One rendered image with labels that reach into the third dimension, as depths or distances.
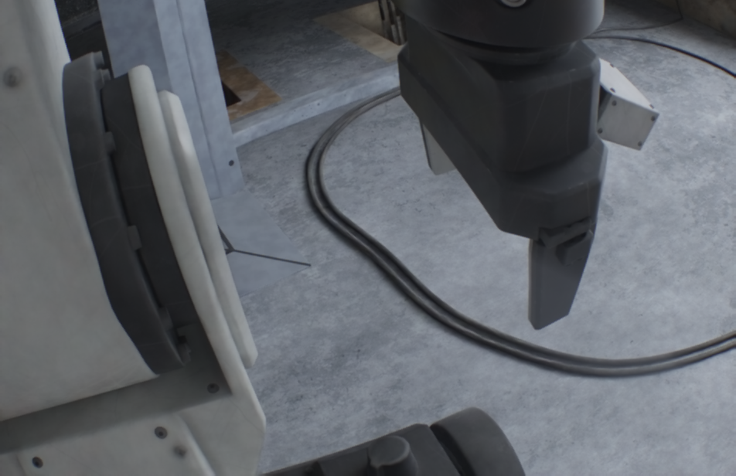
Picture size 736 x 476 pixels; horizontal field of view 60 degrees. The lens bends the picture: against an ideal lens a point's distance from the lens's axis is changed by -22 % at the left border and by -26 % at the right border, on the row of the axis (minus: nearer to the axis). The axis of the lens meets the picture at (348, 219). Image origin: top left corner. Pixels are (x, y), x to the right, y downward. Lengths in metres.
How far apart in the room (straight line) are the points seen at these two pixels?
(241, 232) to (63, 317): 1.09
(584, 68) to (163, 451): 0.25
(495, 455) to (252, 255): 0.70
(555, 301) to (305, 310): 0.88
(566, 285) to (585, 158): 0.06
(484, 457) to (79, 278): 0.51
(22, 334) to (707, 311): 1.01
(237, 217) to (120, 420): 1.06
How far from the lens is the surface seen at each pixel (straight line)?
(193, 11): 1.32
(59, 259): 0.26
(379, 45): 1.96
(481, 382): 1.04
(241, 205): 1.42
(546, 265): 0.31
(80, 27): 1.38
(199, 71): 1.36
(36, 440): 0.37
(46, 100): 0.24
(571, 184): 0.29
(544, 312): 0.34
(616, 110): 0.32
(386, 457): 0.66
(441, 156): 0.40
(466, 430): 0.73
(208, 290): 0.29
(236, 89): 1.88
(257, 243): 1.32
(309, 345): 1.13
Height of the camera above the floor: 0.77
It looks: 35 degrees down
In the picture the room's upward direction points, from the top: 11 degrees counter-clockwise
